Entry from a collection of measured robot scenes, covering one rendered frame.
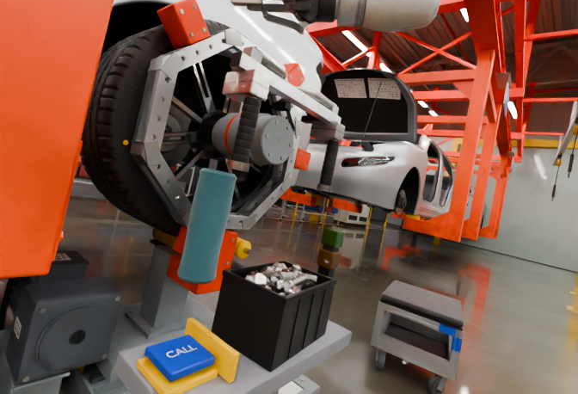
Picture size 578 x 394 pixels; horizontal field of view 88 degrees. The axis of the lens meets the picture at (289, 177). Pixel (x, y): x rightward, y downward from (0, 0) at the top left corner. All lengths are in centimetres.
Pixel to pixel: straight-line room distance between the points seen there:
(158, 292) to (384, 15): 96
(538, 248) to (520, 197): 180
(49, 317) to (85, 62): 52
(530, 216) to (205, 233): 1314
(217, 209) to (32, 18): 44
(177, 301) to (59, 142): 67
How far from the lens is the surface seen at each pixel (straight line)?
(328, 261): 72
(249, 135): 60
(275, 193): 102
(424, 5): 74
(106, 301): 87
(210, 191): 69
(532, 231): 1352
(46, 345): 85
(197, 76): 93
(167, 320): 110
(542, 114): 1432
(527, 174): 1375
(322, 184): 85
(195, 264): 72
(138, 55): 83
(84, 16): 61
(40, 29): 59
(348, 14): 73
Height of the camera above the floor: 73
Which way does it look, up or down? 2 degrees up
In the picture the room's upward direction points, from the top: 12 degrees clockwise
